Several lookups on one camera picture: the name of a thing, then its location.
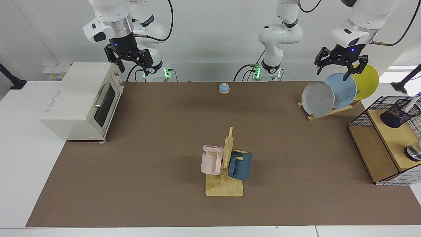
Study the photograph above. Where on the glass lid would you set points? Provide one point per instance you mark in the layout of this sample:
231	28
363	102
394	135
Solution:
412	153

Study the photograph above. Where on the grey plate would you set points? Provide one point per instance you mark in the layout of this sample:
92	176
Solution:
317	98

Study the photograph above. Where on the blue and white marker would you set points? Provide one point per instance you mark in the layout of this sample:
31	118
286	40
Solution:
411	103

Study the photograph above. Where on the dark teal mug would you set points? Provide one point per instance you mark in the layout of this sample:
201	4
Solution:
243	164

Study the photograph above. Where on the light blue plate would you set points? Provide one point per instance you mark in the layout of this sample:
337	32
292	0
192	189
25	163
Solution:
342	90

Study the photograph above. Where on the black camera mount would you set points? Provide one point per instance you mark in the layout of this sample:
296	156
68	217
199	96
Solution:
399	86
14	84

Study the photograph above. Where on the brown table cloth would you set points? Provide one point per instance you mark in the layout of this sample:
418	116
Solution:
296	197

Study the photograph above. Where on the black mesh pen holder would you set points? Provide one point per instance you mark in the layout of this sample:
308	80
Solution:
391	118

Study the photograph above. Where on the wooden plate rack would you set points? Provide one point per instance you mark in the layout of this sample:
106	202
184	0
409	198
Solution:
329	113

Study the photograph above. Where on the wooden cup stand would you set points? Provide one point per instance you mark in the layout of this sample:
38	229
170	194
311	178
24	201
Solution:
223	191

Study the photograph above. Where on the pale toaster oven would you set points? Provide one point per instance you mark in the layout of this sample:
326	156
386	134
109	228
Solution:
79	92

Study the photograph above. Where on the small blue round bell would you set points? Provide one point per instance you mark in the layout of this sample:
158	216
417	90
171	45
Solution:
224	87

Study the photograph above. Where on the pink mug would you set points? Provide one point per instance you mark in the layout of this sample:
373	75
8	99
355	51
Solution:
207	161

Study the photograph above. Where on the yellow plate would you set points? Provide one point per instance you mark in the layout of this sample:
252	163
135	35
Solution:
370	84

